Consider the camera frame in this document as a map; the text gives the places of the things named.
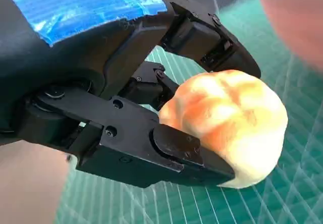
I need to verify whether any round pale bread bun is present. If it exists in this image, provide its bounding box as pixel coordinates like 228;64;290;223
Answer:
158;70;289;189

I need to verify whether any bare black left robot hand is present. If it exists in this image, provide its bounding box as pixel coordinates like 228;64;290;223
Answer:
0;0;262;188

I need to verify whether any pink bowl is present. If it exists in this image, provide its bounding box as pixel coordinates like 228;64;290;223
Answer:
252;0;323;71

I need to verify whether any green cutting mat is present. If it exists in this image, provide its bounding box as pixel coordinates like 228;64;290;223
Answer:
54;7;323;224

